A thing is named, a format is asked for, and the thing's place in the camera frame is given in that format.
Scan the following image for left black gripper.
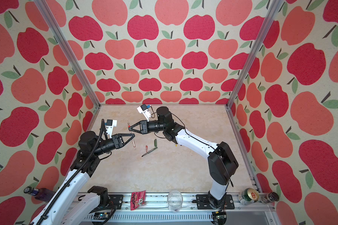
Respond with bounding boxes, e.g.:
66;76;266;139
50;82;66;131
93;134;135;157

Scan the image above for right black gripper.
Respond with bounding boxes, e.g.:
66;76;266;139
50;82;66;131
126;119;165;134

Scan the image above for green marker pen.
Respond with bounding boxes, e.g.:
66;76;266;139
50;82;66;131
142;147;158;157

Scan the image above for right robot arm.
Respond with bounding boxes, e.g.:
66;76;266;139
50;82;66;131
128;104;239;210

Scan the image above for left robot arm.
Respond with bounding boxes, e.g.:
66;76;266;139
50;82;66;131
31;131;135;225

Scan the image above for pink snack packet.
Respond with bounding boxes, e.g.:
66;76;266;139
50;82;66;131
130;191;146;211

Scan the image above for clear plastic cup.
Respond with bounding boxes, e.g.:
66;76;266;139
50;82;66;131
167;190;183;213

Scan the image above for purple bottle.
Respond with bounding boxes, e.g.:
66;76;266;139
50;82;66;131
23;187;55;202

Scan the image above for green drink can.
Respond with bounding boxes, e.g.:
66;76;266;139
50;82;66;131
238;188;260;205

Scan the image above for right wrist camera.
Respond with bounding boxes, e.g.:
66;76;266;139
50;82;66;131
137;104;151;121

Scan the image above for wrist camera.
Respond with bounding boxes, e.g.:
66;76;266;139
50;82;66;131
105;120;117;138
137;104;151;121

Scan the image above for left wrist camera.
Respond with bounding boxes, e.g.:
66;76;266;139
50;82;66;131
105;120;117;138

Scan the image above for right thin black cable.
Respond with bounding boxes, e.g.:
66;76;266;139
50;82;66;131
162;112;234;188

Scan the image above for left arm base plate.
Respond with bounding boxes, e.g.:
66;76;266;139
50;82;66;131
94;194;124;210

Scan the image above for aluminium front rail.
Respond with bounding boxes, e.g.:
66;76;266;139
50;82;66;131
70;193;280;225

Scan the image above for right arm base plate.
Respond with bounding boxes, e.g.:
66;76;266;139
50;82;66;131
192;194;235;211

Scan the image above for left aluminium corner post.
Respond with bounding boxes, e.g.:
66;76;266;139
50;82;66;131
34;1;101;110

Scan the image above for aluminium corner post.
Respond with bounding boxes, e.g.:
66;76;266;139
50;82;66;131
225;0;284;110
34;1;101;110

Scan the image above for right aluminium corner post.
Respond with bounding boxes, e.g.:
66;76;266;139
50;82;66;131
225;0;284;110

